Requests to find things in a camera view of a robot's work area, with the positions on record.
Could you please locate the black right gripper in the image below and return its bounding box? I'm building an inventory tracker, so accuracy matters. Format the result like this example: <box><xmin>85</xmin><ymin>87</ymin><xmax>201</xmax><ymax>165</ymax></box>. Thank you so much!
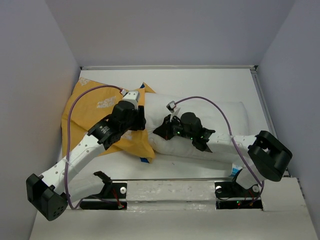
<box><xmin>154</xmin><ymin>113</ymin><xmax>195</xmax><ymax>140</ymax></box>

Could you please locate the white pillow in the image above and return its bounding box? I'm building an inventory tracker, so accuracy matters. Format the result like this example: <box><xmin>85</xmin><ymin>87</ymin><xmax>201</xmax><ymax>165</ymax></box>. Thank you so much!
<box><xmin>144</xmin><ymin>93</ymin><xmax>250</xmax><ymax>167</ymax></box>

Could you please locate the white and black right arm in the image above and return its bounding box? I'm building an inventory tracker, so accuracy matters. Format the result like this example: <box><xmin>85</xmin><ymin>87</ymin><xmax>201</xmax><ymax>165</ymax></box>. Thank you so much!
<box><xmin>153</xmin><ymin>112</ymin><xmax>293</xmax><ymax>196</ymax></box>

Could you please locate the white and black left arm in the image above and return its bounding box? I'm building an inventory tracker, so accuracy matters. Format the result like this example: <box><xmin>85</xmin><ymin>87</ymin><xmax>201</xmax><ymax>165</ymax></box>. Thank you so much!
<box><xmin>26</xmin><ymin>100</ymin><xmax>146</xmax><ymax>221</ymax></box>

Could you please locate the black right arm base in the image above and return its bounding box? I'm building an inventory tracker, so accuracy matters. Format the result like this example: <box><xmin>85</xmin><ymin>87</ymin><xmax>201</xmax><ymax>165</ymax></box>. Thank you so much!
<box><xmin>214</xmin><ymin>180</ymin><xmax>263</xmax><ymax>210</ymax></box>

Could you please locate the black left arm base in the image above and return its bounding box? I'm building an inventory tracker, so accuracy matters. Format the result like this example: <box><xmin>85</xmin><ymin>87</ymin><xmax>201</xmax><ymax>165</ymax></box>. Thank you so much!
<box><xmin>79</xmin><ymin>171</ymin><xmax>128</xmax><ymax>210</ymax></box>

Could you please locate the white front board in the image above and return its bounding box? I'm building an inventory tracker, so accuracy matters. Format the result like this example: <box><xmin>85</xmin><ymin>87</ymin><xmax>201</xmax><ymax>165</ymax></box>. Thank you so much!
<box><xmin>30</xmin><ymin>177</ymin><xmax>317</xmax><ymax>240</ymax></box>

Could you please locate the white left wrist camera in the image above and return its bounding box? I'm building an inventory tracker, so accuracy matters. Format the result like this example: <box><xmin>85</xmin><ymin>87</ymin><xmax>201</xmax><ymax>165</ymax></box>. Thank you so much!
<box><xmin>122</xmin><ymin>90</ymin><xmax>140</xmax><ymax>109</ymax></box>

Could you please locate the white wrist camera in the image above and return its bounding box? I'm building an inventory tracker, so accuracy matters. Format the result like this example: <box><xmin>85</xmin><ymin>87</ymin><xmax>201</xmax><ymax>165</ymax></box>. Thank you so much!
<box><xmin>166</xmin><ymin>101</ymin><xmax>180</xmax><ymax>122</ymax></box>
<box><xmin>122</xmin><ymin>90</ymin><xmax>140</xmax><ymax>109</ymax></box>

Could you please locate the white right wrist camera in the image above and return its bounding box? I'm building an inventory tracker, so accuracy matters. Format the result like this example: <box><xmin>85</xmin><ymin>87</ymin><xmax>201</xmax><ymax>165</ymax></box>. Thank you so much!
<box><xmin>166</xmin><ymin>101</ymin><xmax>180</xmax><ymax>122</ymax></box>

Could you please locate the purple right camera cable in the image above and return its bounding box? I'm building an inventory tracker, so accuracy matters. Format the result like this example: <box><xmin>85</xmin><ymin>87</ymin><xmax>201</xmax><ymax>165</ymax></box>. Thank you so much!
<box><xmin>173</xmin><ymin>96</ymin><xmax>265</xmax><ymax>201</ymax></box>

